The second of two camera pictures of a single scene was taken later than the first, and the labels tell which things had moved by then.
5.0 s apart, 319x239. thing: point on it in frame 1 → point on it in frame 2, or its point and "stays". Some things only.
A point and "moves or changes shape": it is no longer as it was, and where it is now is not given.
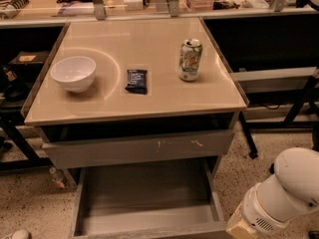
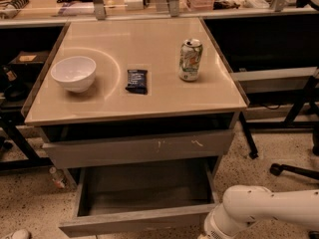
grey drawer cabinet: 144,112 stays
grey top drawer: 95,152 stays
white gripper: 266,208 → 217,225
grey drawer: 171,199 moves or changes shape
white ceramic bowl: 75,73 stays
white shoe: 20,234 stays
